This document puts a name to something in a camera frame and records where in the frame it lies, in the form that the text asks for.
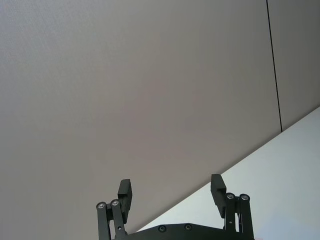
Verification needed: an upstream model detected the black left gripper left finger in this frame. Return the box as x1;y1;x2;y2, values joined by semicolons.
95;178;133;240

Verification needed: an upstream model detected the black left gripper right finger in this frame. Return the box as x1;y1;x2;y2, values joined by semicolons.
210;173;255;239

